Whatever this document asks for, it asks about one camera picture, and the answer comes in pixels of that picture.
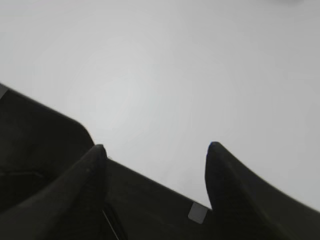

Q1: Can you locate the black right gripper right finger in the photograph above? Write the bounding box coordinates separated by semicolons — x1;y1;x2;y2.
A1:
204;142;320;240

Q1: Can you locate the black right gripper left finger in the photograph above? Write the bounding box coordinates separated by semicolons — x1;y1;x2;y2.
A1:
0;144;107;240

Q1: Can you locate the grey table edge tab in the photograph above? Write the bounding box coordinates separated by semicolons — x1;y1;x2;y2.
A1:
188;202;208;225

